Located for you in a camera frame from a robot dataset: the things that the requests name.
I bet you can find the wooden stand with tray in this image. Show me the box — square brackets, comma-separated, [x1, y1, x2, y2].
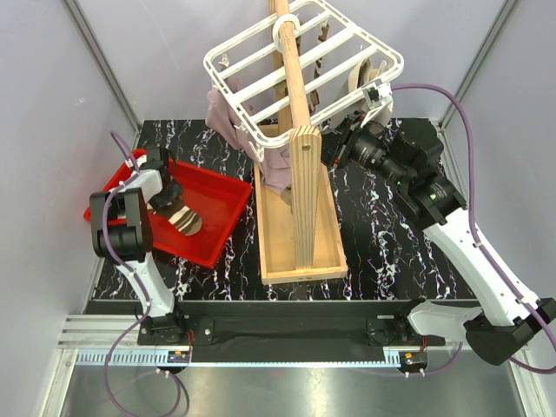
[254, 0, 348, 286]

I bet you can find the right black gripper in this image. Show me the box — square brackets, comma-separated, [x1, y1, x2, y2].
[299, 109, 411, 188]

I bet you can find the white clip hanger frame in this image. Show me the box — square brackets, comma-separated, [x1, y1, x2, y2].
[203, 1, 404, 161]

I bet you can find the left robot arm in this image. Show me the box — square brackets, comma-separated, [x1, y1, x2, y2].
[89, 147, 188, 344]

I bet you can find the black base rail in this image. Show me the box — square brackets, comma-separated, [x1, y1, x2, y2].
[138, 301, 420, 367]

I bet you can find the black marble mat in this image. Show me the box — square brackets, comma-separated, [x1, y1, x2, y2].
[97, 116, 477, 301]

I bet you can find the brown argyle sock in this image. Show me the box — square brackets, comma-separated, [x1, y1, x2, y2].
[280, 186, 293, 209]
[306, 38, 327, 116]

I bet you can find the white clip holding mauve sock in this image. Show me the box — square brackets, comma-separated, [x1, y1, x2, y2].
[218, 54, 230, 71]

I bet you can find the mauve sock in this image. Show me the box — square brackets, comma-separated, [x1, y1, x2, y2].
[205, 88, 292, 195]

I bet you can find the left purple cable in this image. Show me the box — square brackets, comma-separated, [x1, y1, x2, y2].
[103, 129, 190, 416]

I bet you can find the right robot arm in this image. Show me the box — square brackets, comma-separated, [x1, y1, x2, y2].
[321, 112, 555, 366]

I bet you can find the brown striped sock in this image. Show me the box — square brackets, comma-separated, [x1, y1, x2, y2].
[147, 200, 202, 236]
[317, 21, 330, 43]

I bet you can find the grey beige sock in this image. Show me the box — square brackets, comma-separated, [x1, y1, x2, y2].
[330, 59, 394, 129]

